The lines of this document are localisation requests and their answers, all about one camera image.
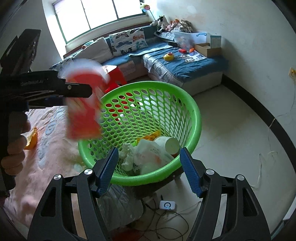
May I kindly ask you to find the white power strip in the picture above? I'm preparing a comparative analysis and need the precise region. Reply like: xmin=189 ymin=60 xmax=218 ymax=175
xmin=159 ymin=200 xmax=176 ymax=211

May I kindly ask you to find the plain white pillow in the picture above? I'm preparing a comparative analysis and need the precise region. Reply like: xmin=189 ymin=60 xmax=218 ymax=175
xmin=74 ymin=37 xmax=113 ymax=64

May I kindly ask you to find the red snack can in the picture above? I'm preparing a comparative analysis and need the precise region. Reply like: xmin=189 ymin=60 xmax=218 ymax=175
xmin=61 ymin=59 xmax=110 ymax=140

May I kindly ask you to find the red small toy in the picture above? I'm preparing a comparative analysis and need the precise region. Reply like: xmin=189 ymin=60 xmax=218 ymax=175
xmin=179 ymin=49 xmax=187 ymax=54

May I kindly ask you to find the plush toys pile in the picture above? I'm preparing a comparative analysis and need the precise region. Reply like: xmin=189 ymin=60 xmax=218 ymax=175
xmin=150 ymin=16 xmax=193 ymax=35

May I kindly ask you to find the person's left hand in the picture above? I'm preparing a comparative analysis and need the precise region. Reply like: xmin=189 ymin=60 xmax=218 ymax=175
xmin=1 ymin=120 xmax=31 ymax=176

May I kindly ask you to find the left butterfly pillow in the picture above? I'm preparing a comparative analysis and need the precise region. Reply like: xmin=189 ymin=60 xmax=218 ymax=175
xmin=49 ymin=56 xmax=74 ymax=72

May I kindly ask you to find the window with green frame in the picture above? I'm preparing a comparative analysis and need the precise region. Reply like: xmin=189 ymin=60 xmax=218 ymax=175
xmin=52 ymin=0 xmax=144 ymax=44

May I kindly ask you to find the red plastic stool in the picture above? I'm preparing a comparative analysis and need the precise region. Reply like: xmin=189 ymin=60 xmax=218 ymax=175
xmin=102 ymin=65 xmax=127 ymax=93

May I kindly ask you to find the white plastic bag trash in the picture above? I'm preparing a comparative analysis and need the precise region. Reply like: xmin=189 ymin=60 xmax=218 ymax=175
xmin=133 ymin=139 xmax=174 ymax=175

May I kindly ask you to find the green plastic trash basket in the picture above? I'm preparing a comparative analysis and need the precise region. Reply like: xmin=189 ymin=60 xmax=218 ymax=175
xmin=78 ymin=80 xmax=203 ymax=187

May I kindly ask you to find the white paper cup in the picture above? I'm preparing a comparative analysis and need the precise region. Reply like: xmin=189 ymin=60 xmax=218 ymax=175
xmin=154 ymin=136 xmax=180 ymax=155

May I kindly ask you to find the butterfly pillow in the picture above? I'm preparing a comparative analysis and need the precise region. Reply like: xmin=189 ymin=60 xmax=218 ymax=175
xmin=109 ymin=28 xmax=148 ymax=57
xmin=49 ymin=56 xmax=74 ymax=72

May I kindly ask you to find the orange peel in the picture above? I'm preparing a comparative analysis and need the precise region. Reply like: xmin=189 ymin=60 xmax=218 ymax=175
xmin=25 ymin=127 xmax=38 ymax=150

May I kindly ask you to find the crumpled white tissue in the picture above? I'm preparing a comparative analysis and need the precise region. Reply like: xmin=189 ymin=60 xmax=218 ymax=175
xmin=119 ymin=143 xmax=136 ymax=172

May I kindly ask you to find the cardboard box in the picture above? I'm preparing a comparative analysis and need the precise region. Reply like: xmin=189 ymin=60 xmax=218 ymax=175
xmin=195 ymin=43 xmax=222 ymax=58

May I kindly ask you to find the clear plastic storage bin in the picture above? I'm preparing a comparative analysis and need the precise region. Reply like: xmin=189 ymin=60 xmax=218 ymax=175
xmin=173 ymin=31 xmax=207 ymax=50

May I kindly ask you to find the blue sofa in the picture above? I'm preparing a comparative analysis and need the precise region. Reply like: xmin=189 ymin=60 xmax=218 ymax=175
xmin=51 ymin=26 xmax=229 ymax=95

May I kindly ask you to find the right butterfly pillow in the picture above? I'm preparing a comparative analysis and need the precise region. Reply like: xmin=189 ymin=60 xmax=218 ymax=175
xmin=109 ymin=28 xmax=148 ymax=57

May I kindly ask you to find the yellow duck toy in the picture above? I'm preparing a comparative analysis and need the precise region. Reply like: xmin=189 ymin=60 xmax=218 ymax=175
xmin=163 ymin=52 xmax=175 ymax=62

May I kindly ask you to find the pink blanket table cover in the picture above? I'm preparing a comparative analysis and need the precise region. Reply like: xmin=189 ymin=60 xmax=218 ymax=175
xmin=4 ymin=106 xmax=85 ymax=227

